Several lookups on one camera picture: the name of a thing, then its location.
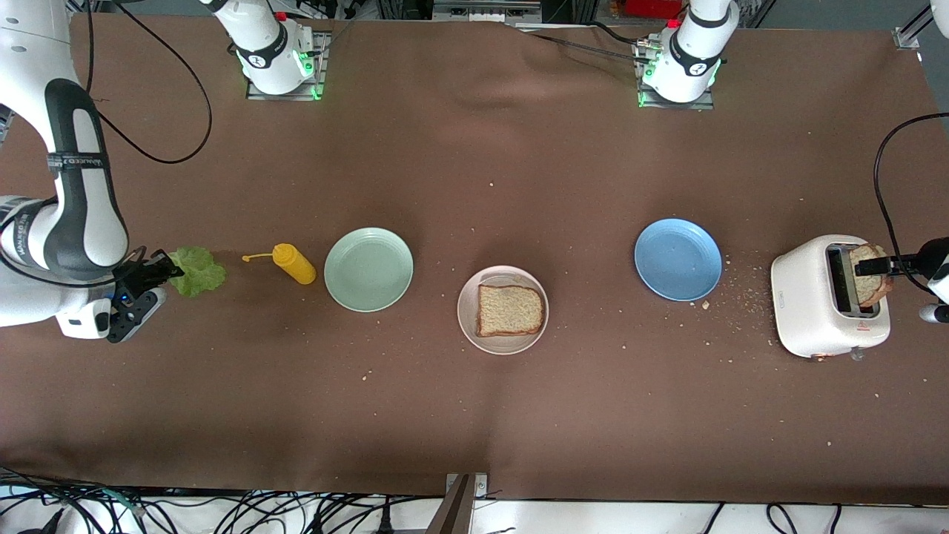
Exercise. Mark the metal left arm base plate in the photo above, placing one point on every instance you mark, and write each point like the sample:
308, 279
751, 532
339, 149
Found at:
675, 106

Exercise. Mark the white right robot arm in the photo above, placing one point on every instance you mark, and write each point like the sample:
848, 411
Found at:
81, 185

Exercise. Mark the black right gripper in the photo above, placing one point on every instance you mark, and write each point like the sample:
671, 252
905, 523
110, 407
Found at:
132, 279

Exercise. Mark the beige plate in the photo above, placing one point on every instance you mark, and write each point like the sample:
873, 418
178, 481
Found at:
504, 274

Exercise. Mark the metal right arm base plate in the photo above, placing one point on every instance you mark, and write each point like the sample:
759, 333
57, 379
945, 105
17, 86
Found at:
285, 97

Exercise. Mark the brown bread slice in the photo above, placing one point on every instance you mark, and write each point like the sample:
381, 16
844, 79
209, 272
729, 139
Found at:
510, 311
867, 291

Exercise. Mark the aluminium frame profile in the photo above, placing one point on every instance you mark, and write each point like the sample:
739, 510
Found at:
908, 37

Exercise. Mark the pale green plate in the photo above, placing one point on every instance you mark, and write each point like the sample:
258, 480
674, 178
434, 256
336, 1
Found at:
368, 269

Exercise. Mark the red box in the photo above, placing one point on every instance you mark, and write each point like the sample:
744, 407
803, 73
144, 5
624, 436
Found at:
652, 7

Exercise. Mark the brown tablecloth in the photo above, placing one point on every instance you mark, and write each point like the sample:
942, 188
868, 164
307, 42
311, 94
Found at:
474, 415

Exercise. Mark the white toaster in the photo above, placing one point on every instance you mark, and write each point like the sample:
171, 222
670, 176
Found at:
801, 304

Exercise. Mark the grey metal bracket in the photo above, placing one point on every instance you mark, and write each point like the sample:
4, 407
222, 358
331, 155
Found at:
480, 486

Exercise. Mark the dark metal bar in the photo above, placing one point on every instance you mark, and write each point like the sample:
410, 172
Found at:
452, 515

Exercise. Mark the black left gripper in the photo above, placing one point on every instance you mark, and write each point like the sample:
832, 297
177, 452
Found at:
931, 257

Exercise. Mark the blue plate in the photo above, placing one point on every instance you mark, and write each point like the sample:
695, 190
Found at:
678, 259

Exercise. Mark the yellow mustard squeeze bottle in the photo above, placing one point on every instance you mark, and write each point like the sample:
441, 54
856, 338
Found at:
294, 263

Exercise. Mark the grey equipment box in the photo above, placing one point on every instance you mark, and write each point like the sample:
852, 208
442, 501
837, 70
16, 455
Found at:
485, 11

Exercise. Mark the green lettuce leaf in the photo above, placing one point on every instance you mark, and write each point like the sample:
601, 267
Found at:
200, 271

